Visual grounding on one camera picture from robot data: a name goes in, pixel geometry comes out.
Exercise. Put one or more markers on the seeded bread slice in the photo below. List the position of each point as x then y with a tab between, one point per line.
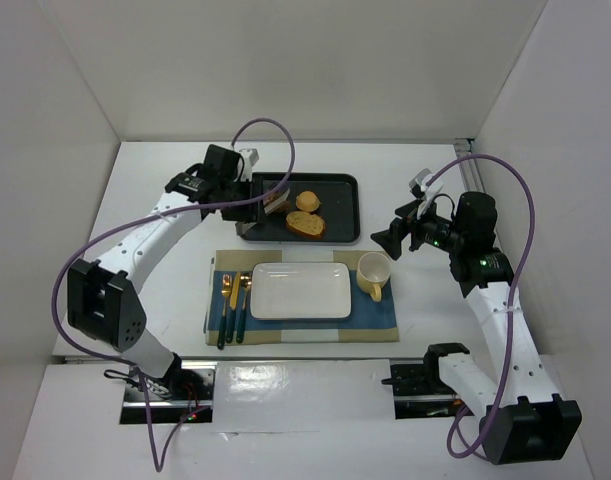
306	224

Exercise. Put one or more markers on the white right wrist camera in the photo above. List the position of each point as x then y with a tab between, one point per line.
425	187

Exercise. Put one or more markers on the round yellow bun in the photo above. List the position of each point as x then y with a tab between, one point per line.
307	201

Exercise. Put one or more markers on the brown croissant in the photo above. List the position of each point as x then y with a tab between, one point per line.
283	206

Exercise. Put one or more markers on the yellow white mug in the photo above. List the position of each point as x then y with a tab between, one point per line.
373	271

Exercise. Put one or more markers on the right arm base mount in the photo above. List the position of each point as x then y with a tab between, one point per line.
415	397

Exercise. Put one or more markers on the gold knife green handle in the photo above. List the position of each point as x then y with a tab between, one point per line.
233	309

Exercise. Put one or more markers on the black baking tray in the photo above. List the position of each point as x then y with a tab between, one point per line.
339	209

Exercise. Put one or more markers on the gold spoon green handle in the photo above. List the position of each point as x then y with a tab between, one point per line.
246	281

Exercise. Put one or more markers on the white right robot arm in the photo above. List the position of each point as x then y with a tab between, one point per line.
521	414

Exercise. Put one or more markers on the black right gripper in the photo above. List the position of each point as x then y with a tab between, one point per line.
401	232

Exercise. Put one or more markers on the white rectangular plate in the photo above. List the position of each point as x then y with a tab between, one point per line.
300	291

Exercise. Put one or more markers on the aluminium frame rail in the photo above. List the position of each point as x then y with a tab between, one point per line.
469	169

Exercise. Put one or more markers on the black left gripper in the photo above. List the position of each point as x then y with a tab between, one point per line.
251	201

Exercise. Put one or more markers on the metal kitchen tongs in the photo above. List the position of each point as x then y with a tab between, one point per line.
275	200

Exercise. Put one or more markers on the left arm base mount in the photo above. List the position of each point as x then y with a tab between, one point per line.
193	399

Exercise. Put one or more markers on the gold fork green handle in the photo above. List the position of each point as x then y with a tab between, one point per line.
226	291

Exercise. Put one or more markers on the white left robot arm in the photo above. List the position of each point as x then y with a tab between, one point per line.
103	295

